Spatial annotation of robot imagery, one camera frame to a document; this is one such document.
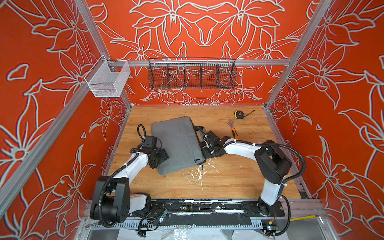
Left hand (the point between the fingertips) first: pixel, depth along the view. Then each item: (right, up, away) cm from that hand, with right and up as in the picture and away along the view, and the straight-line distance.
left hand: (165, 157), depth 88 cm
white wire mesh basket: (-39, +50, +6) cm, 63 cm away
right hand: (+25, +2, +4) cm, 25 cm away
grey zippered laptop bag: (+8, +11, +8) cm, 16 cm away
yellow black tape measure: (+52, +27, +22) cm, 63 cm away
